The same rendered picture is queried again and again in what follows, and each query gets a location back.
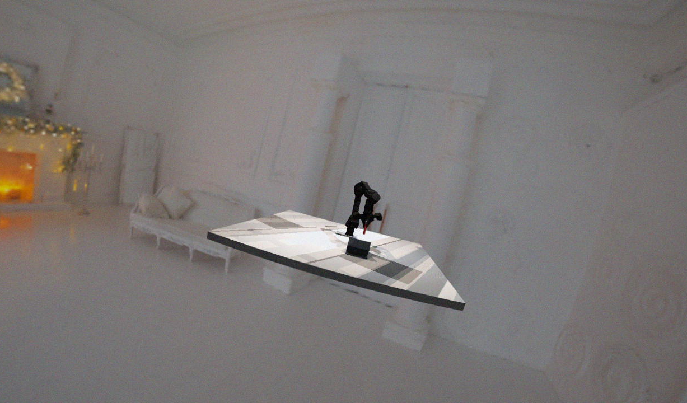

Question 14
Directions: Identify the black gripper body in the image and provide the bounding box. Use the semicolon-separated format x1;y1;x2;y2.
352;204;382;221

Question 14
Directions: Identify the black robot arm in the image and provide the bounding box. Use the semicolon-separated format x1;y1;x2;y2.
345;181;381;237

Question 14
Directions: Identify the grey square panel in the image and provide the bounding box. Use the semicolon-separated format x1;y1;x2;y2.
345;238;371;259

